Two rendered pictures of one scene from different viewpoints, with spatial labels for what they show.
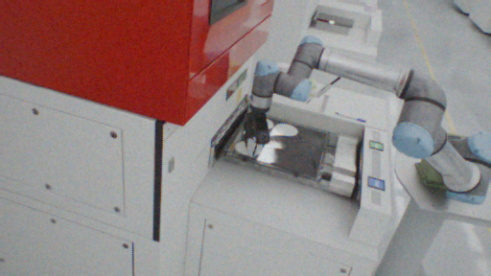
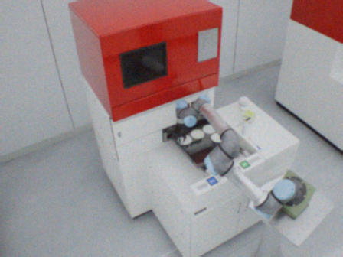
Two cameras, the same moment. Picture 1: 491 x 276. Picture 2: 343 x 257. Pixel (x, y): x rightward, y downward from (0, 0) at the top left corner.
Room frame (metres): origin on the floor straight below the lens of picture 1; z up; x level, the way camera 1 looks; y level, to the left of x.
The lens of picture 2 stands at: (0.07, -1.23, 2.45)
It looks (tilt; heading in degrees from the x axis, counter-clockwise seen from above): 41 degrees down; 49
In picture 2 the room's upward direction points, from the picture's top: 1 degrees counter-clockwise
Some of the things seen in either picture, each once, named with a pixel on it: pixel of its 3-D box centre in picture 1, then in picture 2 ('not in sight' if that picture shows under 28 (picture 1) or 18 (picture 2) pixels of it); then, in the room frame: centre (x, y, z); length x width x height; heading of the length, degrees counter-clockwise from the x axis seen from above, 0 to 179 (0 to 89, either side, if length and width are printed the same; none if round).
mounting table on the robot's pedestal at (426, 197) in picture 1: (442, 192); (288, 209); (1.35, -0.87, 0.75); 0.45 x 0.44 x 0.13; 88
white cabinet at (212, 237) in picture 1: (286, 224); (217, 190); (1.36, -0.25, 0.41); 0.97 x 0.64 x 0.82; 168
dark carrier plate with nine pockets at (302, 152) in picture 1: (280, 142); (205, 142); (1.30, -0.13, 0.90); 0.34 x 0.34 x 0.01; 78
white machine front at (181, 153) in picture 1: (215, 122); (166, 121); (1.16, 0.13, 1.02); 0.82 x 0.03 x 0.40; 168
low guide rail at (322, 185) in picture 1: (286, 174); not in sight; (1.17, -0.16, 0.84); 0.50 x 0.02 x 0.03; 78
